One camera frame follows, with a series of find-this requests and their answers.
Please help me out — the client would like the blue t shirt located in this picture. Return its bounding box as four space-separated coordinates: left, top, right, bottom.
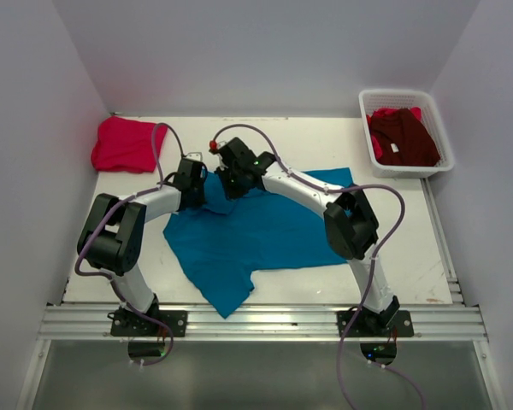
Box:
163 173 344 318

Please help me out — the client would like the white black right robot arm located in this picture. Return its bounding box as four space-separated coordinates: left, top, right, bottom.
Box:
209 138 399 337

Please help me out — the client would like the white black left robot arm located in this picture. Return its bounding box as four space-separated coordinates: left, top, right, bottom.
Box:
74 153 208 320

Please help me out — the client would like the folded pink t shirt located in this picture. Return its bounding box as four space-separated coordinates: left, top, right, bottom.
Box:
91 116 156 173

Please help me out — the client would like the white plastic laundry basket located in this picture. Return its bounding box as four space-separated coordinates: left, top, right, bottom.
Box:
359 89 454 179

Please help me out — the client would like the dark red t shirt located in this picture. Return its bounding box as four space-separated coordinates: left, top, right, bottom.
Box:
369 108 440 167

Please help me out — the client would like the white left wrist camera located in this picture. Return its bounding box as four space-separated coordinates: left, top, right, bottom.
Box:
186 152 203 162

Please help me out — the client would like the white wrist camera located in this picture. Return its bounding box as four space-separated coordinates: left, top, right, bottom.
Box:
209 139 226 169
186 152 203 162

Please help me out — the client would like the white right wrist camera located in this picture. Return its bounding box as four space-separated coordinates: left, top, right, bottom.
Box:
209 139 226 169

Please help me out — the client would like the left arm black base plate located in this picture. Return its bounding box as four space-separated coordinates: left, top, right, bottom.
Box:
107 309 188 337

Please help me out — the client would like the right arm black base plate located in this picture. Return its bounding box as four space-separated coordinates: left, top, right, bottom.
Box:
346 308 415 337

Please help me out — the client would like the aluminium front rail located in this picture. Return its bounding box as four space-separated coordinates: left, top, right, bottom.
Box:
37 303 488 342

